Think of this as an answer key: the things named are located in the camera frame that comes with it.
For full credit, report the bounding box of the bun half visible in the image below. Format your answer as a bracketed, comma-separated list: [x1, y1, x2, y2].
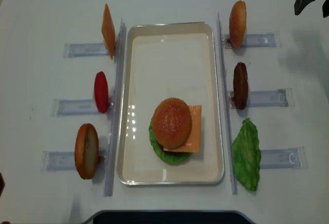
[229, 1, 247, 49]
[152, 98, 192, 149]

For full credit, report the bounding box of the standing brown meat patty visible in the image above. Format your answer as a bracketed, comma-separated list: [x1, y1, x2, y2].
[233, 62, 249, 110]

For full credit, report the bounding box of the standing green lettuce leaf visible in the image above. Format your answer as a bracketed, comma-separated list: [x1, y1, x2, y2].
[232, 118, 262, 191]

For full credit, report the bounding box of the cheese slice on burger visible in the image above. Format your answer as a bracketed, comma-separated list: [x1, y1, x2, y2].
[164, 105, 202, 153]

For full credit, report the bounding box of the standing orange cheese slice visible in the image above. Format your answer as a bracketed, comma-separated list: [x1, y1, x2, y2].
[101, 4, 116, 59]

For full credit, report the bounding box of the meat patty on burger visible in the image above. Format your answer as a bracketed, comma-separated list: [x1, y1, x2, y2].
[157, 143, 191, 155]

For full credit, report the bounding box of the lettuce leaf on burger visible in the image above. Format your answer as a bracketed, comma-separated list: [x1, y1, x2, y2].
[149, 120, 192, 165]

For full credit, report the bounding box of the standing red tomato slice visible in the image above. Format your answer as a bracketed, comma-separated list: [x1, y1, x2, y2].
[94, 71, 109, 113]

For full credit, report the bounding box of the white metal tray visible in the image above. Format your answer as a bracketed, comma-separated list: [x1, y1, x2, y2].
[117, 22, 224, 185]

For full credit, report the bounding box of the standing bottom bun slice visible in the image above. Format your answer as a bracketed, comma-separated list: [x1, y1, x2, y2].
[75, 123, 99, 180]

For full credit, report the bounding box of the dark device at table edge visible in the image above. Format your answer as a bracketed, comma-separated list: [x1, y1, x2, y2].
[93, 211, 250, 224]

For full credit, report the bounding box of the clear bun holder rail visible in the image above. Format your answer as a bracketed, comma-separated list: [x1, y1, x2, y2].
[220, 32, 281, 49]
[42, 150, 106, 172]

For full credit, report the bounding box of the clear patty holder rail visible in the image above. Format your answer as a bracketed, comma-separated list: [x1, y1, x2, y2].
[228, 88, 293, 108]

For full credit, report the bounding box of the clear lettuce holder rail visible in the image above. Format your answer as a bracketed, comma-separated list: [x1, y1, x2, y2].
[260, 147, 307, 169]

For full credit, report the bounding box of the right long clear rail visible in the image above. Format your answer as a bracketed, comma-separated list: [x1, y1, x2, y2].
[216, 13, 238, 195]

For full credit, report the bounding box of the long clear rail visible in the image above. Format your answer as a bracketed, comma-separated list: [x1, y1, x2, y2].
[216, 13, 238, 195]
[104, 20, 126, 197]

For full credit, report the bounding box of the left long clear rail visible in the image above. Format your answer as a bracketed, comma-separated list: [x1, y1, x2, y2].
[104, 20, 126, 197]

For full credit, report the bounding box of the clear cheese holder rail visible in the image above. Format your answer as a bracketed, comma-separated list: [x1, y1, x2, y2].
[63, 43, 116, 58]

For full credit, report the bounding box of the clear tomato holder rail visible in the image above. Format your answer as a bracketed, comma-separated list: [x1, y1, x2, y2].
[51, 99, 101, 117]

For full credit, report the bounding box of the clear bottom bun holder rail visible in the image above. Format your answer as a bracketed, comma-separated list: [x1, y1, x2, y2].
[42, 150, 106, 172]

